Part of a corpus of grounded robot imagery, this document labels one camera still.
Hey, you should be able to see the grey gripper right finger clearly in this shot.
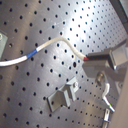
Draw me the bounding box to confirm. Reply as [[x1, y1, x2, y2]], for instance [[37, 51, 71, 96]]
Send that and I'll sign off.
[[87, 45, 128, 64]]

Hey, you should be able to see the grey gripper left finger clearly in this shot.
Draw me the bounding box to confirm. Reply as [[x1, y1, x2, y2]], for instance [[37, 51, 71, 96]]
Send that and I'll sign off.
[[82, 61, 126, 81]]

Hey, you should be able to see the white cable with blue band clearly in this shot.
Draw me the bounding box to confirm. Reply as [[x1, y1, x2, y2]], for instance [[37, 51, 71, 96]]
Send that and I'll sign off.
[[0, 36, 90, 67]]

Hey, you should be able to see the silver bolt on gripper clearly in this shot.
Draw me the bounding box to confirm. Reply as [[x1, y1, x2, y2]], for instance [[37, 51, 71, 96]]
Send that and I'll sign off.
[[96, 74, 104, 86]]

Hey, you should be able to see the grey clip at left edge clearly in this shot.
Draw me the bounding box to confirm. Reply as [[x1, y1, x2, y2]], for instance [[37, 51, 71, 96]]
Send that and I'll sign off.
[[0, 32, 8, 59]]

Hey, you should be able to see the grey metal cable clip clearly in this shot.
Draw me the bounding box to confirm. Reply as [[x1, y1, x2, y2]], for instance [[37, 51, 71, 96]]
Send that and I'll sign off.
[[47, 77, 79, 112]]

